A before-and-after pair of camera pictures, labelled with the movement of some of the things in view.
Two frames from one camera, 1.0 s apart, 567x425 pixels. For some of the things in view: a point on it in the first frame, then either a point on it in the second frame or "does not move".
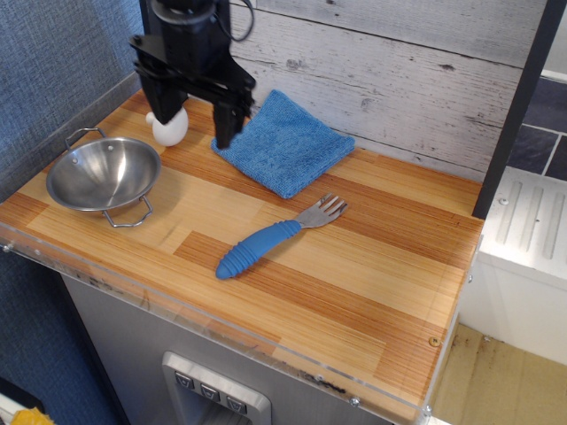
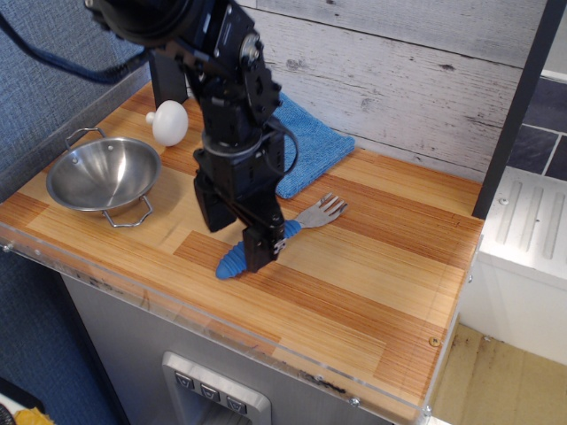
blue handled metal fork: (322, 213) does not move
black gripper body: (187, 43) -> (248, 167)
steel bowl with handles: (105, 174) does not move
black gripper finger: (166, 98) -> (217, 210)
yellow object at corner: (31, 416) does not move
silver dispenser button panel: (198, 395) does not move
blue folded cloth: (284, 147) does not move
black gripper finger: (229, 119) -> (263, 243)
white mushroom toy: (174, 131) does not move
